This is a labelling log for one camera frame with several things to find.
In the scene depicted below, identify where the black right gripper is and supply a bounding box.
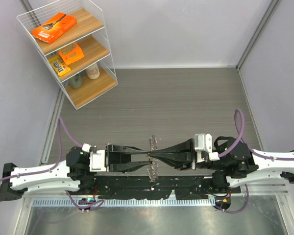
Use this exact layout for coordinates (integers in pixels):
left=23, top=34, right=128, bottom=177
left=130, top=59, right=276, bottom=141
left=149, top=138, right=227, bottom=171

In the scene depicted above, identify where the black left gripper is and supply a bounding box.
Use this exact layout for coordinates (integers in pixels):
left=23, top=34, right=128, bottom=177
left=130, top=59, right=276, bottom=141
left=98, top=143, right=152, bottom=173

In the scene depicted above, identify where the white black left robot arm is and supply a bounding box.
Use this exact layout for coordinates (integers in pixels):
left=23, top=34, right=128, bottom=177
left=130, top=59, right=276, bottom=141
left=0, top=143, right=114, bottom=201

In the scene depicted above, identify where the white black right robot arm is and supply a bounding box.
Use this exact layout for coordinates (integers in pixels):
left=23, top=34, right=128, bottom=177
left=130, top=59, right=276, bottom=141
left=149, top=134, right=294, bottom=193

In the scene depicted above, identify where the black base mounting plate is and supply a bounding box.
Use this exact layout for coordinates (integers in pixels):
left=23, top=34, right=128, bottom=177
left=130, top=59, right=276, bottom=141
left=71, top=175, right=241, bottom=200

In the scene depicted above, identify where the grey green cup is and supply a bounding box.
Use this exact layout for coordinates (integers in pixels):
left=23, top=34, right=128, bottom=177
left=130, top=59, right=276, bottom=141
left=69, top=73, right=83, bottom=89

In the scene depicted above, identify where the white patterned cup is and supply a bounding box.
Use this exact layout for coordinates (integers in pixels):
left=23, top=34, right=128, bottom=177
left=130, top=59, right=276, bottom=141
left=86, top=63, right=100, bottom=80

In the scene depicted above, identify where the yellow candy bag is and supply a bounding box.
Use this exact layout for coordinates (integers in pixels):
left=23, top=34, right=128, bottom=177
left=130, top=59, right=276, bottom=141
left=49, top=55, right=71, bottom=76

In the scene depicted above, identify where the small orange candy bag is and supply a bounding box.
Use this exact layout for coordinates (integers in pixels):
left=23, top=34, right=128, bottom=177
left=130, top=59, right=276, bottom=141
left=58, top=42, right=85, bottom=65

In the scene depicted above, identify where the large orange candy bag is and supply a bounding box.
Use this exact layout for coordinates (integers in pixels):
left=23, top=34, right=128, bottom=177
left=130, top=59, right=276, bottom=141
left=31, top=12, right=77, bottom=44

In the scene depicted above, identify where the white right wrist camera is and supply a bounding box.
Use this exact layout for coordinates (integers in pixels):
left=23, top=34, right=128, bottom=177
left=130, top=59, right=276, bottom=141
left=194, top=133, right=220, bottom=163

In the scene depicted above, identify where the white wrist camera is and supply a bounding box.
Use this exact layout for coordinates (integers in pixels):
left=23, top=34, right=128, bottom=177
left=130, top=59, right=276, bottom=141
left=194, top=133, right=220, bottom=163
left=82, top=143, right=107, bottom=172

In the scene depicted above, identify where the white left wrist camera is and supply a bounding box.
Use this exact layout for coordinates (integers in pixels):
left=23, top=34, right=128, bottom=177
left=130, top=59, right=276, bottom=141
left=82, top=143, right=107, bottom=172

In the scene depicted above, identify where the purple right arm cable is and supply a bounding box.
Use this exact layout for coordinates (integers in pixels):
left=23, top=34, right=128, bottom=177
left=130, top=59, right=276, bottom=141
left=217, top=109, right=294, bottom=162

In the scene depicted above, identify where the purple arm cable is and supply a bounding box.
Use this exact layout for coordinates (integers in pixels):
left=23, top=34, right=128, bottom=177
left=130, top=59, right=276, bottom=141
left=217, top=109, right=294, bottom=162
left=0, top=117, right=85, bottom=203

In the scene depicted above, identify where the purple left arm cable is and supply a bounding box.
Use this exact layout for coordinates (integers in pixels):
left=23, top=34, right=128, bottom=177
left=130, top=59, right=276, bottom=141
left=0, top=117, right=85, bottom=203

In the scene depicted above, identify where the white slotted cable duct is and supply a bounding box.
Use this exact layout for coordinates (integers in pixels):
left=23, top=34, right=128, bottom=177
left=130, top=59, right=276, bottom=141
left=32, top=197, right=215, bottom=207

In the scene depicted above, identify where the white wire wooden shelf rack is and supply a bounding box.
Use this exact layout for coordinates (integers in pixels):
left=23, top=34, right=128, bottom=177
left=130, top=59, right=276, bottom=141
left=17, top=0, right=118, bottom=110

